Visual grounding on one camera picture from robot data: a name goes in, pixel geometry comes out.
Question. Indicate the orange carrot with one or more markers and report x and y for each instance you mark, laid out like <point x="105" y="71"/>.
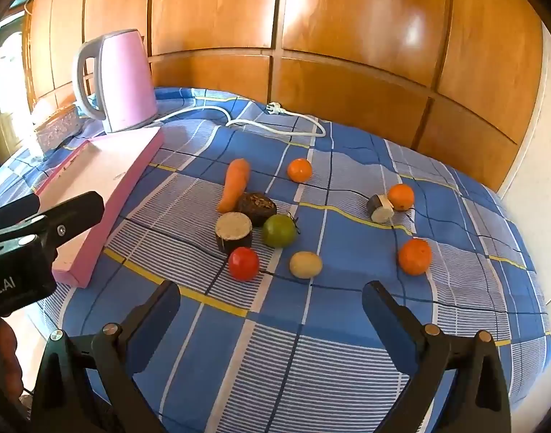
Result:
<point x="235" y="180"/>

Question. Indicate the silver embossed tissue box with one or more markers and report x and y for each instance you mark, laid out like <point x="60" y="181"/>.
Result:
<point x="59" y="126"/>

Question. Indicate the pink-edged white tray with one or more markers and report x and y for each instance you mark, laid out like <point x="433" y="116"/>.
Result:
<point x="99" y="171"/>

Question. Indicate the small cut wood piece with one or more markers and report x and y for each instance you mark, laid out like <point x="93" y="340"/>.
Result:
<point x="380" y="209"/>

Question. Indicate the person's left hand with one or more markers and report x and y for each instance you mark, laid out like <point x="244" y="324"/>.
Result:
<point x="9" y="356"/>

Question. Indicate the wooden glass door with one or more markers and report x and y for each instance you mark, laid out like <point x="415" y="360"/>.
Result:
<point x="11" y="67"/>

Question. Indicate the pink electric kettle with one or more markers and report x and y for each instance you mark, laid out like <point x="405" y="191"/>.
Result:
<point x="122" y="81"/>

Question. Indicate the small brown potato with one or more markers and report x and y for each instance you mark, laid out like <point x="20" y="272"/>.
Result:
<point x="305" y="264"/>

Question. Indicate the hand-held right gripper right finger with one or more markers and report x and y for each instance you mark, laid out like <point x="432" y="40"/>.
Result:
<point x="384" y="324"/>

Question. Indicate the red tomato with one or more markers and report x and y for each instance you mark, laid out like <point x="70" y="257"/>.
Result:
<point x="244" y="264"/>

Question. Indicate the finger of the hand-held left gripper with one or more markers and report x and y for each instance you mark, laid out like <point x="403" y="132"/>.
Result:
<point x="18" y="212"/>
<point x="81" y="212"/>

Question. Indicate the dark brown avocado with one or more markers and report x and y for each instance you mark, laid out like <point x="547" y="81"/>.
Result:
<point x="259" y="205"/>

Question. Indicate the wooden wardrobe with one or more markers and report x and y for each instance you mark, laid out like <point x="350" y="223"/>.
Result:
<point x="347" y="31"/>

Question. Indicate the blue plaid cloth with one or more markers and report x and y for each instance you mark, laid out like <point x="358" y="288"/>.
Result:
<point x="280" y="370"/>

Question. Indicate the orange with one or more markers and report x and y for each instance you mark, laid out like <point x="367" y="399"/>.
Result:
<point x="414" y="257"/>
<point x="299" y="170"/>
<point x="402" y="196"/>

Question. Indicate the green lime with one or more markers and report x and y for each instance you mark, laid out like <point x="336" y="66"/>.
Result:
<point x="279" y="231"/>

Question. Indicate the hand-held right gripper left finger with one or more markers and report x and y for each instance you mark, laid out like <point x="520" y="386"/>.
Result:
<point x="160" y="311"/>

